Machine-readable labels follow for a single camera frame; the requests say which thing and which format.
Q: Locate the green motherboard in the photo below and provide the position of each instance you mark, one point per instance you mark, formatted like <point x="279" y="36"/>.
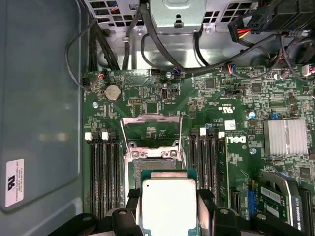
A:
<point x="197" y="98"/>

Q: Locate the grey metal drive cage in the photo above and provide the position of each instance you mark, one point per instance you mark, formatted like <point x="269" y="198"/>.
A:
<point x="177" y="12"/>

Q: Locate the white label sticker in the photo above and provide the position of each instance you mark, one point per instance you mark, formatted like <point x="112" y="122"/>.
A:
<point x="14" y="183"/>

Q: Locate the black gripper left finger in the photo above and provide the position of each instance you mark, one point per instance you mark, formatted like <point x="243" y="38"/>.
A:
<point x="128" y="221"/>

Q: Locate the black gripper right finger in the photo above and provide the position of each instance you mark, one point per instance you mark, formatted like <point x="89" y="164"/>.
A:
<point x="221" y="221"/>

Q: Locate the silver topped CPU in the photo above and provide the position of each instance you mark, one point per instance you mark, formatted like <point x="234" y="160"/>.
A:
<point x="168" y="204"/>

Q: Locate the black PC case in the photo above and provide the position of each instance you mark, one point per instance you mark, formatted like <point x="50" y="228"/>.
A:
<point x="37" y="98"/>

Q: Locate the round coin battery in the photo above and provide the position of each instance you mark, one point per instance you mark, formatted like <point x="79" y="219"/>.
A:
<point x="113" y="93"/>

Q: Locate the RAM slot black clips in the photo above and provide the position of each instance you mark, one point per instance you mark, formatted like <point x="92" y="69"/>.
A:
<point x="98" y="172"/>
<point x="115" y="172"/>
<point x="193" y="159"/>
<point x="211" y="167"/>

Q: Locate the silver heat sink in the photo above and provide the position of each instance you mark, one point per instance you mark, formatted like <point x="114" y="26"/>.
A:
<point x="285" y="137"/>

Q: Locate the CPU socket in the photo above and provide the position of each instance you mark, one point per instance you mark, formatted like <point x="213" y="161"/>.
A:
<point x="157" y="164"/>

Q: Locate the black graphics card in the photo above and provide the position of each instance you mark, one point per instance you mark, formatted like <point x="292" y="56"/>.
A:
<point x="294" y="201"/>

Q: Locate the RAM slot white clips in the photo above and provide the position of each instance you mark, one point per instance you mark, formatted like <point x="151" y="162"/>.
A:
<point x="106" y="172"/>
<point x="221" y="172"/>
<point x="90" y="172"/>
<point x="202" y="162"/>

